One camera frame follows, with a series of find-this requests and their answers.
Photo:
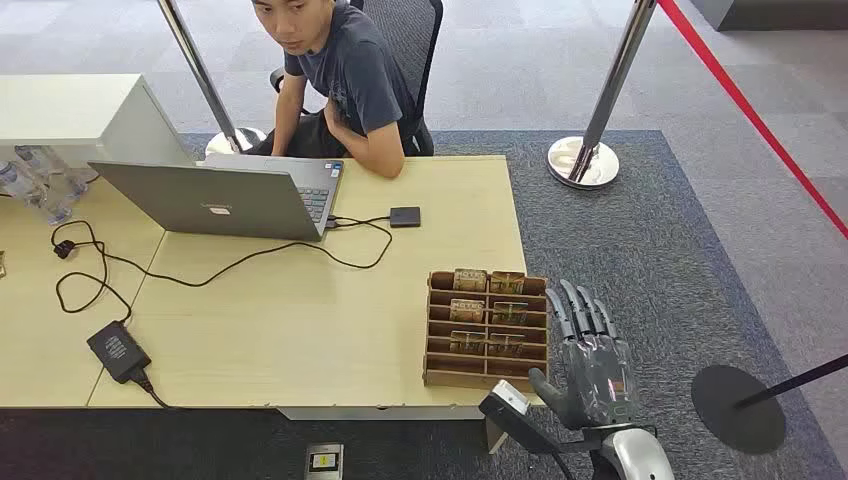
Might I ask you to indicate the person's left hand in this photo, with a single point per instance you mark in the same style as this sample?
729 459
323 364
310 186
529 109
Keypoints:
333 117

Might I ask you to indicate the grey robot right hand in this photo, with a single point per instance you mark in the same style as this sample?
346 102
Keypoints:
599 378

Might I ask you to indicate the person's right forearm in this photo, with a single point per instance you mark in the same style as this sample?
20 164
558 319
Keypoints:
285 129

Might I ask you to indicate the person's left forearm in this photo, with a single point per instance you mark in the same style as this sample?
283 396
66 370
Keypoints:
371 149

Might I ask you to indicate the person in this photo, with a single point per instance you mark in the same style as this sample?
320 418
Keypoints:
361 73

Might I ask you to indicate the wooden card holder rack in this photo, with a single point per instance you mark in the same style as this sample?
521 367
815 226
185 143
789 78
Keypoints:
464 379

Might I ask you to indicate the black mesh office chair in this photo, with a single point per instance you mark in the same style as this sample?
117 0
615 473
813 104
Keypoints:
404 26

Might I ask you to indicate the small black square device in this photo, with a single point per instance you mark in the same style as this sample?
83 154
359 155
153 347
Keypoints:
405 217

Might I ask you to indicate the black stanchion with round base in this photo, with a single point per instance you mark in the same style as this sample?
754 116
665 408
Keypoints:
735 411

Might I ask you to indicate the grey laptop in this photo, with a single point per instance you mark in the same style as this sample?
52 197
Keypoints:
199 199

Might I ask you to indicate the light wood desk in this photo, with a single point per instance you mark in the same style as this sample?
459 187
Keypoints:
33 344
298 331

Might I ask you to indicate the white cabinet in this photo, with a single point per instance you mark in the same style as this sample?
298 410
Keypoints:
66 106

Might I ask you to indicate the clear plastic water bottle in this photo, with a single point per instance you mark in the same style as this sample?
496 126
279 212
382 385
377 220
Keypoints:
53 172
30 192

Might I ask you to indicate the grey device with yellow label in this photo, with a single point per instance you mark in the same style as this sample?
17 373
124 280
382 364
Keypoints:
324 462

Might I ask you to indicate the black power adapter brick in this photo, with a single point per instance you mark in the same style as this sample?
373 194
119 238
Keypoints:
118 351

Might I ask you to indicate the red barrier belt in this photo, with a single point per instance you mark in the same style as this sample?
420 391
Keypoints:
729 86

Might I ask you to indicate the dark grey furniture base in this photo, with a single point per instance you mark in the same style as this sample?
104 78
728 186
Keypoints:
775 16

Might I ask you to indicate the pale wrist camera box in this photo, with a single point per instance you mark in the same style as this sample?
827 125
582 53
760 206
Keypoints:
510 396

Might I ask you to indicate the chrome stanchion post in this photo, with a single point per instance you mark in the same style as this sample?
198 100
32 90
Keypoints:
199 66
616 73

